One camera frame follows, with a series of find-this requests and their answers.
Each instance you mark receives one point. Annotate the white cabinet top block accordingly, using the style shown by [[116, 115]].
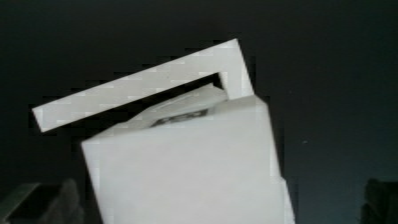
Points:
[[183, 164]]

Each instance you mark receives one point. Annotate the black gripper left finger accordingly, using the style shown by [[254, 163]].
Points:
[[43, 204]]

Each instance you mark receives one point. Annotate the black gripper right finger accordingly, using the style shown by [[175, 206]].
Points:
[[379, 211]]

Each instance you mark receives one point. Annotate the white U-shaped obstacle fence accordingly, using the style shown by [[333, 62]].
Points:
[[215, 60]]

